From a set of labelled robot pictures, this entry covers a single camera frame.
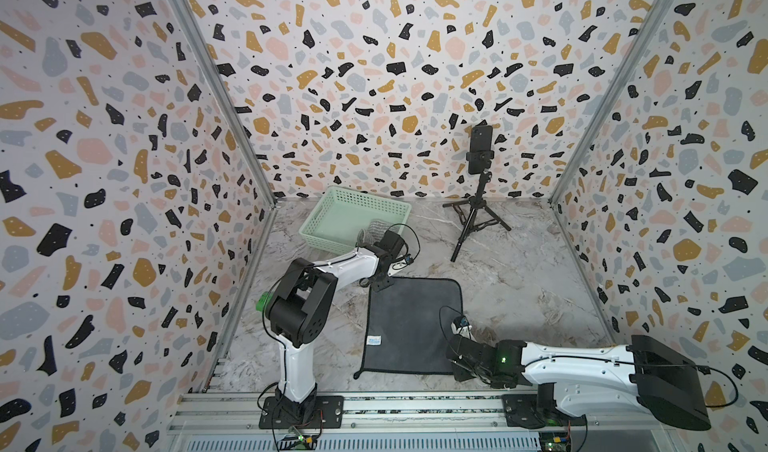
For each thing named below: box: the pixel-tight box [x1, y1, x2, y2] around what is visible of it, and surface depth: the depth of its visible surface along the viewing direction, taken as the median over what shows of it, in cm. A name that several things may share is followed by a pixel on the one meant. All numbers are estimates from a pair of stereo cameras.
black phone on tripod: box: [466, 124, 495, 175], surface depth 92 cm
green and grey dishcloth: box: [353, 278, 463, 379], surface depth 90 cm
